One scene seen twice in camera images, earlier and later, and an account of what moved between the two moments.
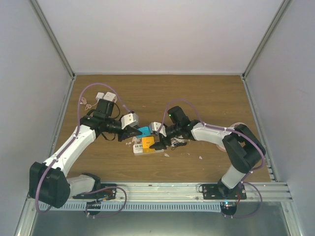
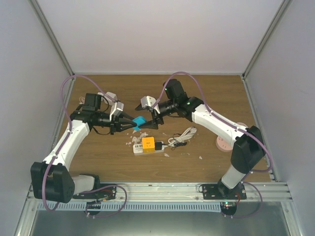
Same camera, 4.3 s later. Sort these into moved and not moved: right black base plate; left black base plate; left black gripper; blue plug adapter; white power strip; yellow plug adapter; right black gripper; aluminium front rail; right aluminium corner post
Moved: blue plug adapter; left black gripper; right black gripper
Not moved: white power strip; right black base plate; left black base plate; yellow plug adapter; right aluminium corner post; aluminium front rail
